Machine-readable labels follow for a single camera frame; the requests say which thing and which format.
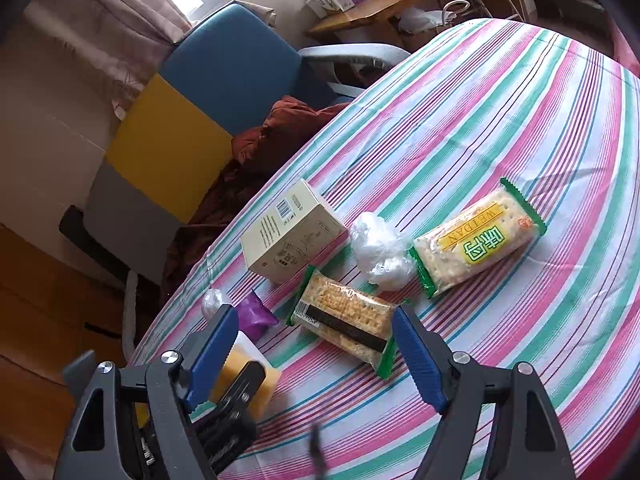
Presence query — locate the pale mesh scrubber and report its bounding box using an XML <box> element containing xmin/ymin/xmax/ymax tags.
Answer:
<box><xmin>201</xmin><ymin>287</ymin><xmax>233</xmax><ymax>321</ymax></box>

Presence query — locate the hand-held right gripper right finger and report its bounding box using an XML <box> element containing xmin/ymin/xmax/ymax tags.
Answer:
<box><xmin>391</xmin><ymin>304</ymin><xmax>578</xmax><ymax>480</ymax></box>

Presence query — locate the white cable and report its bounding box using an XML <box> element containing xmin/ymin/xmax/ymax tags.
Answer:
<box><xmin>440</xmin><ymin>0</ymin><xmax>473</xmax><ymax>26</ymax></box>

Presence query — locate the purple plastic bag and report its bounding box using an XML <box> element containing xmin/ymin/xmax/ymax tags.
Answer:
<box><xmin>235</xmin><ymin>290</ymin><xmax>281</xmax><ymax>341</ymax></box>

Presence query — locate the wooden wardrobe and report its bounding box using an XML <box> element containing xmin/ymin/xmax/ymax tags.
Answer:
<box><xmin>0</xmin><ymin>225</ymin><xmax>131</xmax><ymax>461</ymax></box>

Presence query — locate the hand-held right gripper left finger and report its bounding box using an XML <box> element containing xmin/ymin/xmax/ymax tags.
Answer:
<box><xmin>52</xmin><ymin>304</ymin><xmax>241</xmax><ymax>480</ymax></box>

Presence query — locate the wooden shelf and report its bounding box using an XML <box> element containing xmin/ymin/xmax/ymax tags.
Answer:
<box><xmin>305</xmin><ymin>0</ymin><xmax>456</xmax><ymax>43</ymax></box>

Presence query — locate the cracker packet facing up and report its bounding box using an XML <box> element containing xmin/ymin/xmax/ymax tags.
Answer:
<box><xmin>411</xmin><ymin>177</ymin><xmax>548</xmax><ymax>299</ymax></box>

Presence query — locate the cream cardboard box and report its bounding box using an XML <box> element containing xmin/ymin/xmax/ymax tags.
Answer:
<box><xmin>240</xmin><ymin>178</ymin><xmax>349</xmax><ymax>285</ymax></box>

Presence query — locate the crumpled translucent bag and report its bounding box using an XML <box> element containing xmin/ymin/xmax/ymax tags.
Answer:
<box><xmin>397</xmin><ymin>7</ymin><xmax>441</xmax><ymax>33</ymax></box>

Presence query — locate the cracker packet with barcode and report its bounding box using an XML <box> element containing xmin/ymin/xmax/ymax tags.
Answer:
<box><xmin>286</xmin><ymin>265</ymin><xmax>413</xmax><ymax>380</ymax></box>

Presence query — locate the pink patterned curtain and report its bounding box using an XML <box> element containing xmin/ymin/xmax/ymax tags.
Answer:
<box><xmin>50</xmin><ymin>0</ymin><xmax>201</xmax><ymax>121</ymax></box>

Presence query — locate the grey yellow blue chair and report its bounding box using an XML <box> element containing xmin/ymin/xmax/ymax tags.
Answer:
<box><xmin>60</xmin><ymin>2</ymin><xmax>413</xmax><ymax>356</ymax></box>

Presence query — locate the rust brown garment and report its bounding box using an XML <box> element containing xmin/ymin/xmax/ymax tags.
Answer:
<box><xmin>160</xmin><ymin>95</ymin><xmax>351</xmax><ymax>306</ymax></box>

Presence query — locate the black rolled mat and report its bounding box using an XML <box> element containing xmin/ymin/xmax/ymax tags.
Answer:
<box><xmin>59</xmin><ymin>205</ymin><xmax>131</xmax><ymax>291</ymax></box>

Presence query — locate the white plastic bag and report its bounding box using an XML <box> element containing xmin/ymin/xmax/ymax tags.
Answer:
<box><xmin>348</xmin><ymin>211</ymin><xmax>418</xmax><ymax>291</ymax></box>

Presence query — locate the yellow sponge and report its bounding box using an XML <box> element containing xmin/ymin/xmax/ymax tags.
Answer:
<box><xmin>210</xmin><ymin>332</ymin><xmax>283</xmax><ymax>413</ymax></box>

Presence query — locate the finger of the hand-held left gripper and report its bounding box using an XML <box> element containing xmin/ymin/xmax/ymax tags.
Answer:
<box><xmin>195</xmin><ymin>362</ymin><xmax>266</xmax><ymax>476</ymax></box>

